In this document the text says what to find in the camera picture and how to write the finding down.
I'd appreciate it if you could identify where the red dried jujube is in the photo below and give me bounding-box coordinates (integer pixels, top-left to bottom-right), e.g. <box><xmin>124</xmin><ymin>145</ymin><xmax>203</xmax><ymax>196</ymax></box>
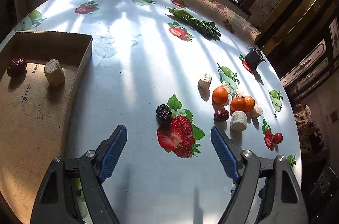
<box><xmin>6</xmin><ymin>58</ymin><xmax>27</xmax><ymax>77</ymax></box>
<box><xmin>214</xmin><ymin>109</ymin><xmax>230</xmax><ymax>122</ymax></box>

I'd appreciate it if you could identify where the orange tangerine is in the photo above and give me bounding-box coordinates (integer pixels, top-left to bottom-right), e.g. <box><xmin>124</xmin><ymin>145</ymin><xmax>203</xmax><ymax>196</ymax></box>
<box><xmin>212</xmin><ymin>86</ymin><xmax>229</xmax><ymax>105</ymax></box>
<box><xmin>230</xmin><ymin>97</ymin><xmax>246</xmax><ymax>112</ymax></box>
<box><xmin>244</xmin><ymin>95</ymin><xmax>255</xmax><ymax>112</ymax></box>

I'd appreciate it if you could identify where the red cherry tomato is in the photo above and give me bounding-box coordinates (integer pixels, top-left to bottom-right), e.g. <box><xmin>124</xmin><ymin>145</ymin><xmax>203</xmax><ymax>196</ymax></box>
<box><xmin>273</xmin><ymin>132</ymin><xmax>283</xmax><ymax>145</ymax></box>

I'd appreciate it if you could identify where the dark dried jujube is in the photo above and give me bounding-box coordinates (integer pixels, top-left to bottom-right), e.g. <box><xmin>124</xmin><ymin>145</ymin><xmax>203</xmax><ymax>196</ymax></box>
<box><xmin>156</xmin><ymin>104</ymin><xmax>172</xmax><ymax>125</ymax></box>

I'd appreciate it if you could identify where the large beige corn cob piece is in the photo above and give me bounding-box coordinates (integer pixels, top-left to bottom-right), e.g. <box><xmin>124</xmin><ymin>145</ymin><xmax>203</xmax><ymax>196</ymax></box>
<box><xmin>44</xmin><ymin>59</ymin><xmax>65</xmax><ymax>86</ymax></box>

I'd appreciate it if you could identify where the carved wooden root ornament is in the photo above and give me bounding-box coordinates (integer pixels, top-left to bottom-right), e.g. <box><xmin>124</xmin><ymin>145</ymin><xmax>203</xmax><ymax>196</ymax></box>
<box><xmin>293</xmin><ymin>103</ymin><xmax>324</xmax><ymax>154</ymax></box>

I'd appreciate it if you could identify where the fruit print tablecloth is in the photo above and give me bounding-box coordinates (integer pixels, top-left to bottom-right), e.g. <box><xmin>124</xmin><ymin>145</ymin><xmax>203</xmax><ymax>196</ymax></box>
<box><xmin>14</xmin><ymin>0</ymin><xmax>301</xmax><ymax>223</ymax></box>

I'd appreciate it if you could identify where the shallow cardboard box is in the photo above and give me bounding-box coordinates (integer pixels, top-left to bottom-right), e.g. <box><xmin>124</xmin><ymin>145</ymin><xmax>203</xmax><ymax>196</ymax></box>
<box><xmin>1</xmin><ymin>31</ymin><xmax>92</xmax><ymax>223</ymax></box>

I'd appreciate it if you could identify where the green leafy vegetable bunch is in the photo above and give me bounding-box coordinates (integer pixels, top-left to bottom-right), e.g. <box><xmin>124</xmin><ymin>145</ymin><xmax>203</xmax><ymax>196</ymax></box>
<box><xmin>166</xmin><ymin>7</ymin><xmax>221</xmax><ymax>41</ymax></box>

